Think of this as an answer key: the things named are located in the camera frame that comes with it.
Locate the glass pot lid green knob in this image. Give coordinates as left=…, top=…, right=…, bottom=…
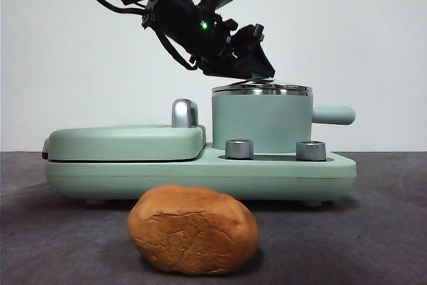
left=212, top=73, right=312, bottom=96

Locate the chrome griddle lid handle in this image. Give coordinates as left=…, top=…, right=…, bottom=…
left=171, top=98, right=200, bottom=129

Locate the mint green pot with handle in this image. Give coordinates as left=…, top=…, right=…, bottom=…
left=211, top=86, right=356, bottom=153

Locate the brown potato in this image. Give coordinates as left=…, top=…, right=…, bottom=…
left=127, top=184, right=260, bottom=268

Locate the mint green griddle lid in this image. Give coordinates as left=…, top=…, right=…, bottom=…
left=42, top=123, right=207, bottom=163

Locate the black looped gripper cable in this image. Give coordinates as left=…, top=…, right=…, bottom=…
left=156, top=27, right=198, bottom=71

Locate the silver control knob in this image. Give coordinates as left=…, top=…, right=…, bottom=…
left=296, top=140, right=327, bottom=162
left=225, top=139, right=254, bottom=160

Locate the mint green breakfast maker base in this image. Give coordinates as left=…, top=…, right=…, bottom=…
left=44, top=142, right=358, bottom=207

